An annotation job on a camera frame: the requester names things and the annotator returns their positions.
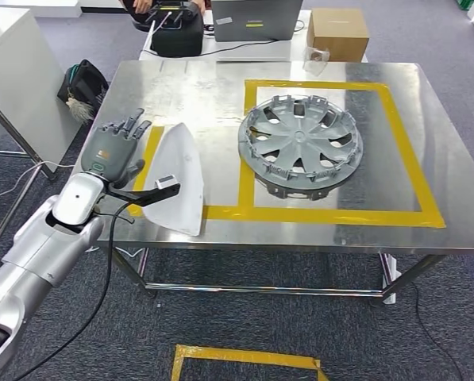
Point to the white power strip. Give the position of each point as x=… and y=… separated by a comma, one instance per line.
x=389, y=284

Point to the clear plastic piece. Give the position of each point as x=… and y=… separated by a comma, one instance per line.
x=316, y=58

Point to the stainless steel workbench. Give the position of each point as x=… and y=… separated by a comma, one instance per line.
x=450, y=158

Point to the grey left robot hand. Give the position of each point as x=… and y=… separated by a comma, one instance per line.
x=109, y=152

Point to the person's left hand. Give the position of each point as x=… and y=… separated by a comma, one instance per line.
x=198, y=5

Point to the yellow floor tape square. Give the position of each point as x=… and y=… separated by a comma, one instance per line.
x=244, y=357

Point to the grey laptop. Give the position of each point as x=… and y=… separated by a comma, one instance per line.
x=256, y=21

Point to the grey plastic hubcap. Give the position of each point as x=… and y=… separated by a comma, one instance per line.
x=299, y=139

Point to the white plastic shell part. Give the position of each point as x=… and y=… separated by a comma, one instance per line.
x=181, y=158

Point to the white table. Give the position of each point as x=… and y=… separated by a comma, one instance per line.
x=260, y=50

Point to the black equipment case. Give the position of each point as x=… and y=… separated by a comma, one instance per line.
x=177, y=37

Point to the white desk with metal legs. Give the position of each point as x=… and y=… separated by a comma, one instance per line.
x=22, y=79

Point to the yellow tape table marking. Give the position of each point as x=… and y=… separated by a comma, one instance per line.
x=320, y=215

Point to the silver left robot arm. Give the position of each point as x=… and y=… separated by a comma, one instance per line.
x=42, y=247

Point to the black bag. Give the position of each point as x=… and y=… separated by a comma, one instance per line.
x=86, y=79

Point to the person's right hand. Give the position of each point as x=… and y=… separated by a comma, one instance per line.
x=145, y=5

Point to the brown cardboard box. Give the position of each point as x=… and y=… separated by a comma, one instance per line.
x=336, y=34

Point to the beige fur pompom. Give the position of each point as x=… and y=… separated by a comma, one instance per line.
x=80, y=110

